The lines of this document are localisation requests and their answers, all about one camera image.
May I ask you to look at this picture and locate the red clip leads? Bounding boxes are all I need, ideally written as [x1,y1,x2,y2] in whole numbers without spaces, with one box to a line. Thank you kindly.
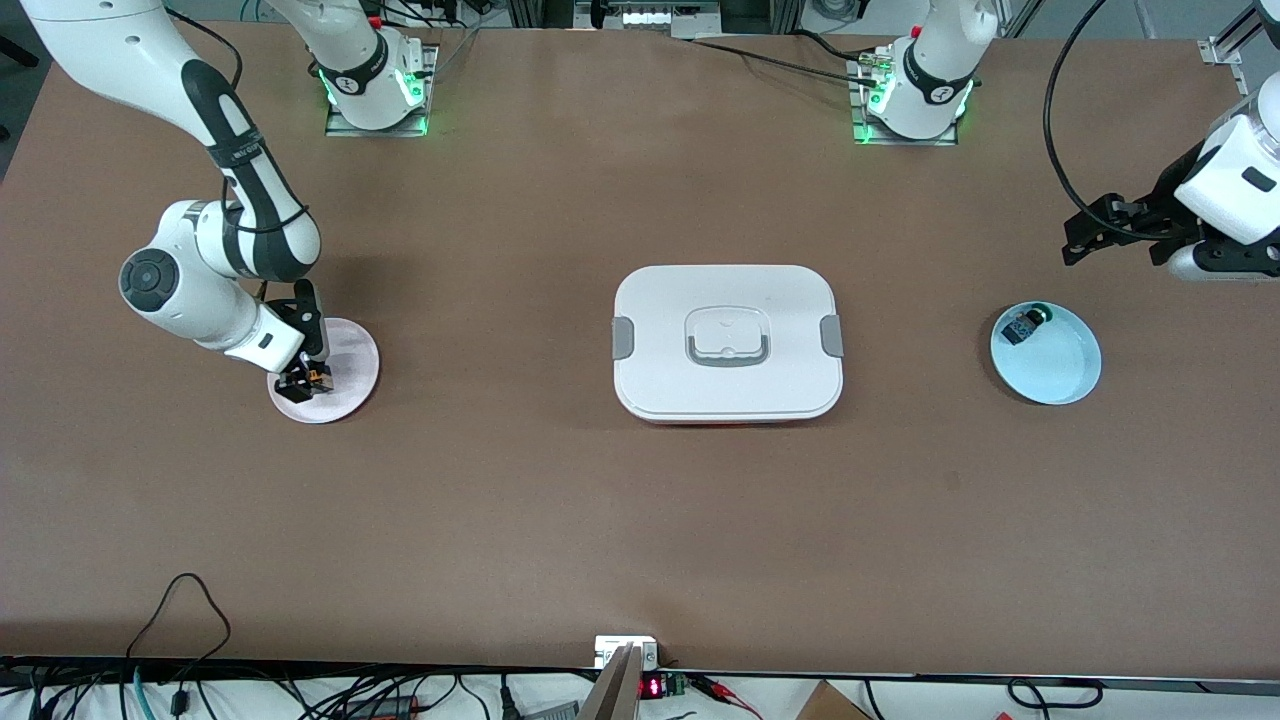
[695,675,763,720]

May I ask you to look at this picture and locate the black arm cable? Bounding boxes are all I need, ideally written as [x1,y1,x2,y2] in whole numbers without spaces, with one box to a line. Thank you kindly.
[1042,0,1151,244]
[163,8,313,301]

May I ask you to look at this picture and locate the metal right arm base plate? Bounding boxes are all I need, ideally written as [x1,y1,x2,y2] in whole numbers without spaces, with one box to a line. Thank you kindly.
[323,45,438,138]

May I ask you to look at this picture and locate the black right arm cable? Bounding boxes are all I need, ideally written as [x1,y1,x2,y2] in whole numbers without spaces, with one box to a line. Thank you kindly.
[163,8,313,301]

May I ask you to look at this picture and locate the black looped cable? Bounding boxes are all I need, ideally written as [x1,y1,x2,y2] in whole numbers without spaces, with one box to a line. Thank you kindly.
[125,572,233,713]

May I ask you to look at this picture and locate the white device on frame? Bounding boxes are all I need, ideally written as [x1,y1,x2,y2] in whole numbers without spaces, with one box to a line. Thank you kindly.
[575,0,721,31]

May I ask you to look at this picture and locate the small white device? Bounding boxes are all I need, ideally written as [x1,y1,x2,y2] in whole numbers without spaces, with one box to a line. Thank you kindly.
[594,635,659,669]

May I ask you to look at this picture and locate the brown cardboard piece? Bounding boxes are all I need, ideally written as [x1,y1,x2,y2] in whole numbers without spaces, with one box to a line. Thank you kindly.
[795,680,873,720]

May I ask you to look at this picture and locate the black coiled cable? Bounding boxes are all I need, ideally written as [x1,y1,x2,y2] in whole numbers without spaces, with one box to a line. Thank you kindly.
[1008,678,1106,711]

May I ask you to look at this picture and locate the small blue black part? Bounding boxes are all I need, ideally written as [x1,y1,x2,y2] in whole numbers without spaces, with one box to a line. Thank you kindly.
[1003,303,1056,346]

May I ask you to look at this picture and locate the pink round plate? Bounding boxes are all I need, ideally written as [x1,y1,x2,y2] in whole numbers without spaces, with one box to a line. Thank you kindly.
[267,317,381,425]

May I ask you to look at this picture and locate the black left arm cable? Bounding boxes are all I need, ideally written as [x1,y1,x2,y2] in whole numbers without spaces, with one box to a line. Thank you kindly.
[1042,0,1151,244]

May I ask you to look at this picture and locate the white lidded box grey latches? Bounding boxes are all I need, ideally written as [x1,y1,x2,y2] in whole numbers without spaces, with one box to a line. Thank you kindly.
[612,264,844,426]

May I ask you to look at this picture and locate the black cable on table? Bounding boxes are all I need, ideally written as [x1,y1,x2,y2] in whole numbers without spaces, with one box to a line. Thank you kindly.
[793,28,886,63]
[690,38,881,89]

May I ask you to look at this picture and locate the aluminium profile bracket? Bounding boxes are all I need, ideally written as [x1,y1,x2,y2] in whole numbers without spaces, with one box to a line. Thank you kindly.
[1198,8,1261,67]

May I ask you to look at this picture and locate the grey metal bar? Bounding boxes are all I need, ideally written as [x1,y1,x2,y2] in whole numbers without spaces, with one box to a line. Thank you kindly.
[578,645,646,720]

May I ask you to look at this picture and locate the black power adapter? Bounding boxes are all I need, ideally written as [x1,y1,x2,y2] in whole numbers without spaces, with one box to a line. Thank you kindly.
[345,695,421,720]

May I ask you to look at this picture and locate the light blue round plate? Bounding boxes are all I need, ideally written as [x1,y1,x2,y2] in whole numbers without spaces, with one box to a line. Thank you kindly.
[990,300,1103,406]

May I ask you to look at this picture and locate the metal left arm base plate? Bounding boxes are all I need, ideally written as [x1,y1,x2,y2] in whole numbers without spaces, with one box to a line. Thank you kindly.
[848,50,959,148]

